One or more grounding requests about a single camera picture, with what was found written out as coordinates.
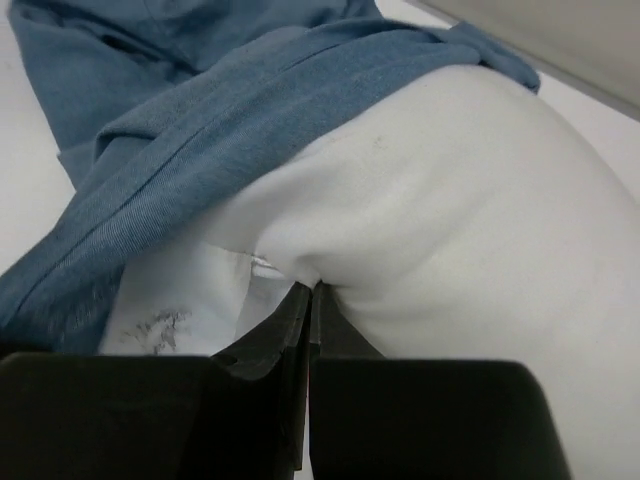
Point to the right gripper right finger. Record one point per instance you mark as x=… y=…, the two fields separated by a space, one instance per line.
x=372 y=417

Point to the white pillow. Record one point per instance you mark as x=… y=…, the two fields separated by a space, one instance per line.
x=461 y=217

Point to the blue pillowcase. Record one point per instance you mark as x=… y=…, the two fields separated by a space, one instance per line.
x=161 y=109

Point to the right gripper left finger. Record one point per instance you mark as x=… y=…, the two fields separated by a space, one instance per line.
x=238 y=414

